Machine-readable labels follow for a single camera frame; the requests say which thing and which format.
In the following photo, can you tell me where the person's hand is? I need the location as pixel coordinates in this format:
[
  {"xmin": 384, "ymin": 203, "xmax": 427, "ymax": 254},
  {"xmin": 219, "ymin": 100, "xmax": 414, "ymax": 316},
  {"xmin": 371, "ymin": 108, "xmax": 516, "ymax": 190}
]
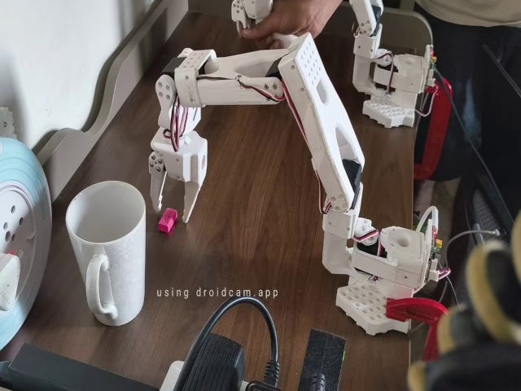
[{"xmin": 239, "ymin": 0, "xmax": 343, "ymax": 42}]

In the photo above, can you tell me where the grey wavy furniture frame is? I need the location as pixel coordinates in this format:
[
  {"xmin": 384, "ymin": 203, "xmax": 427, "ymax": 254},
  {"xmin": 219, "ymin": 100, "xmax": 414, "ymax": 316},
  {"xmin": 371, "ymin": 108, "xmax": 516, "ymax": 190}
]
[{"xmin": 31, "ymin": 0, "xmax": 190, "ymax": 209}]

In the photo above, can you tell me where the white ceramic mug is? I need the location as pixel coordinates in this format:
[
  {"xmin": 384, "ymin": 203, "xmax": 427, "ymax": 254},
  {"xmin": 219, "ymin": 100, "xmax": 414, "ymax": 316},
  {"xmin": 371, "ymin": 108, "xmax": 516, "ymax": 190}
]
[{"xmin": 65, "ymin": 181, "xmax": 147, "ymax": 327}]

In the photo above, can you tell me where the white leader robot arm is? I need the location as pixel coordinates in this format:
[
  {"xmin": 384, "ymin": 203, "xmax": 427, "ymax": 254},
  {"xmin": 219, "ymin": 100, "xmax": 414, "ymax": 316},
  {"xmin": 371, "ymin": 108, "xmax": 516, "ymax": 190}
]
[{"xmin": 349, "ymin": 0, "xmax": 440, "ymax": 130}]

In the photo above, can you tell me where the flat black device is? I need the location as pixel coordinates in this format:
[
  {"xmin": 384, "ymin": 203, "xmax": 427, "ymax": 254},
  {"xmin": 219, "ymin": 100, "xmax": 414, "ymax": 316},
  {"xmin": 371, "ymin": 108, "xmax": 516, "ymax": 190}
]
[{"xmin": 0, "ymin": 342, "xmax": 160, "ymax": 391}]

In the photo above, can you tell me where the white power plug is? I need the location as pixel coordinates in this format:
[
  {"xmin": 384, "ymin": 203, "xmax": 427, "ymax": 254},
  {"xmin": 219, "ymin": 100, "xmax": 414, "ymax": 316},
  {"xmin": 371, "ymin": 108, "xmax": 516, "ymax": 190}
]
[{"xmin": 0, "ymin": 251, "xmax": 23, "ymax": 313}]

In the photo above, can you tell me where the person's body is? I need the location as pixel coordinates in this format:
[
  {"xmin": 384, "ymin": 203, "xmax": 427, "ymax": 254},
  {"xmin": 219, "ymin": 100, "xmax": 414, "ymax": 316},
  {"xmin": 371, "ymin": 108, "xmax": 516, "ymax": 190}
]
[{"xmin": 414, "ymin": 0, "xmax": 521, "ymax": 182}]

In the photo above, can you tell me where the black power adapter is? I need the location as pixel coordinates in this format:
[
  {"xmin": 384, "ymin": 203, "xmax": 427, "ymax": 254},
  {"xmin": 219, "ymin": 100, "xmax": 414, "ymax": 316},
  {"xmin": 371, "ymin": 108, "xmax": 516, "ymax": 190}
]
[{"xmin": 177, "ymin": 332, "xmax": 247, "ymax": 391}]

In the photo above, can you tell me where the thick black power cable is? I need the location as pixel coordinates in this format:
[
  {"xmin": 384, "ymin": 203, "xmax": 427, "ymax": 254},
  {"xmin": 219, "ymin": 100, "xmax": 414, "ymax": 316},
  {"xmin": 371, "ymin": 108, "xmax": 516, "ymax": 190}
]
[{"xmin": 190, "ymin": 296, "xmax": 282, "ymax": 391}]

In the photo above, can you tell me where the white gear-shaped object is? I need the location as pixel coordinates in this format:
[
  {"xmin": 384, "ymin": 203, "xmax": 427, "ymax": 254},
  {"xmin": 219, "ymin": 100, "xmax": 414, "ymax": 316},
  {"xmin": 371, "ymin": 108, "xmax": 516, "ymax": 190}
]
[{"xmin": 0, "ymin": 107, "xmax": 16, "ymax": 138}]

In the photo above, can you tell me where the blue white cable reel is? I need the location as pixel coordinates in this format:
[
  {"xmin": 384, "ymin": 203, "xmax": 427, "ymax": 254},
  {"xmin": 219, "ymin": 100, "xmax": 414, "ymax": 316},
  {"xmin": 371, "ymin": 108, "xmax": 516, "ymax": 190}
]
[{"xmin": 0, "ymin": 136, "xmax": 54, "ymax": 348}]

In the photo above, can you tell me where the thin black cable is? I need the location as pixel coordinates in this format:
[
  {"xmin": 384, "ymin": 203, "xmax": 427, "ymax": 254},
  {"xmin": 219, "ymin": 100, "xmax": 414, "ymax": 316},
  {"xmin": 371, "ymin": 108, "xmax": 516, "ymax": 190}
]
[{"xmin": 432, "ymin": 67, "xmax": 502, "ymax": 185}]

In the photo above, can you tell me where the blurred black yellow object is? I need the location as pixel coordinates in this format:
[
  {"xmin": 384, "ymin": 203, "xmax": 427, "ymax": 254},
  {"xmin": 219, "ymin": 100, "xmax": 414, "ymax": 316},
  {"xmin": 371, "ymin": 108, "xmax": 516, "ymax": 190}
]
[{"xmin": 406, "ymin": 211, "xmax": 521, "ymax": 391}]

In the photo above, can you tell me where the red table clamp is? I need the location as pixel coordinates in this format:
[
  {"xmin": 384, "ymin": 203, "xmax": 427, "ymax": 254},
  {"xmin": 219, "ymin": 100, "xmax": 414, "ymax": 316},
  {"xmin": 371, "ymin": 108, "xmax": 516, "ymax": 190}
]
[
  {"xmin": 386, "ymin": 297, "xmax": 449, "ymax": 362},
  {"xmin": 413, "ymin": 77, "xmax": 454, "ymax": 181}
]

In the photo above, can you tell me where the grey cable with plug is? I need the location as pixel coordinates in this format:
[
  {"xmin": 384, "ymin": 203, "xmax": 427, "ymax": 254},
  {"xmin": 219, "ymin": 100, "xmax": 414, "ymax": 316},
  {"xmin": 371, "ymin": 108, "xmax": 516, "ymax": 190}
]
[{"xmin": 445, "ymin": 228, "xmax": 503, "ymax": 262}]

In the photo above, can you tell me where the small pink block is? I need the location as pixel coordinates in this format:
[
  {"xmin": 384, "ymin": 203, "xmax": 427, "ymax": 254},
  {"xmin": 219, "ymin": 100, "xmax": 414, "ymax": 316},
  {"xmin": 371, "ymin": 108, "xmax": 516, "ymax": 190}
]
[{"xmin": 158, "ymin": 207, "xmax": 179, "ymax": 235}]

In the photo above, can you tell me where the black monitor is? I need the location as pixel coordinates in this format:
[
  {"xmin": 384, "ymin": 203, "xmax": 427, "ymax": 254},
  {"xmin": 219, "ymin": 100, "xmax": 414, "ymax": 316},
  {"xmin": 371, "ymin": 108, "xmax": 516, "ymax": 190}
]
[{"xmin": 481, "ymin": 44, "xmax": 521, "ymax": 229}]

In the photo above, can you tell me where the black box with green light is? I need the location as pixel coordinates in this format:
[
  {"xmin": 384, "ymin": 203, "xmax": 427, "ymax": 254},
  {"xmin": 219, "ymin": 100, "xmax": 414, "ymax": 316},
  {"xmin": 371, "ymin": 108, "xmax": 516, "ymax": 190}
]
[{"xmin": 298, "ymin": 327, "xmax": 348, "ymax": 391}]

